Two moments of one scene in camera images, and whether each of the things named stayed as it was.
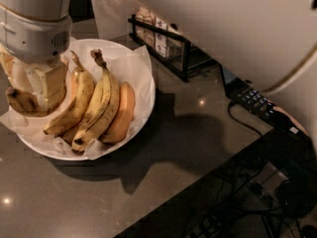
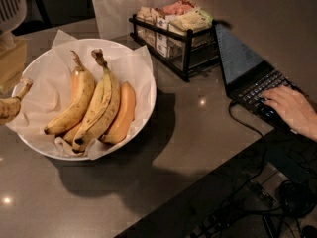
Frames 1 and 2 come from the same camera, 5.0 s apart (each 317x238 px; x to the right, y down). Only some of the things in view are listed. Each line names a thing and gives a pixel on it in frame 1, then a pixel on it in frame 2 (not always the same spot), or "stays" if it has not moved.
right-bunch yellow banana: (103, 108) stays
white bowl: (108, 97) stays
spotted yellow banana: (25, 103) → (9, 106)
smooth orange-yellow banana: (127, 100) stays
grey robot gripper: (33, 39) → (10, 12)
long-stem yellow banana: (84, 92) stays
